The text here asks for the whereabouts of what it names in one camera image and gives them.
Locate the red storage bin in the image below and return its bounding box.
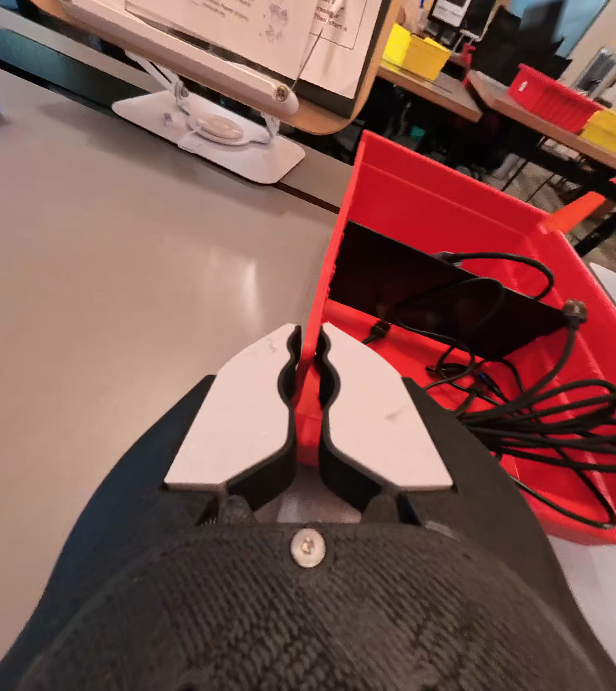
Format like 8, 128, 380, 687
508, 64, 607, 134

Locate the laminated instruction sheet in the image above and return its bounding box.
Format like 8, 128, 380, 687
124, 0, 384, 100

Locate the brown-edged grey desk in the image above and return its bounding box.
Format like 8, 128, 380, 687
0, 0, 353, 214

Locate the black braided cable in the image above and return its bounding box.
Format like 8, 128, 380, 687
456, 299, 616, 530

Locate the black bin divider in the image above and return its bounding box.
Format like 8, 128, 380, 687
331, 221, 570, 360

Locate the red divided bin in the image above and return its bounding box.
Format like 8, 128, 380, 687
293, 130, 616, 546

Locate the orange traffic cone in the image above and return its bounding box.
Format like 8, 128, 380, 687
548, 191, 608, 234

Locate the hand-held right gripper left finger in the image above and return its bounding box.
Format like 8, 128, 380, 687
163, 324, 302, 511

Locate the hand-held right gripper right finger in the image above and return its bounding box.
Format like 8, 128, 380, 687
316, 323, 454, 512

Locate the wooden table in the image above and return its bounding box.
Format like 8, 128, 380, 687
467, 70, 616, 187
377, 60, 483, 122

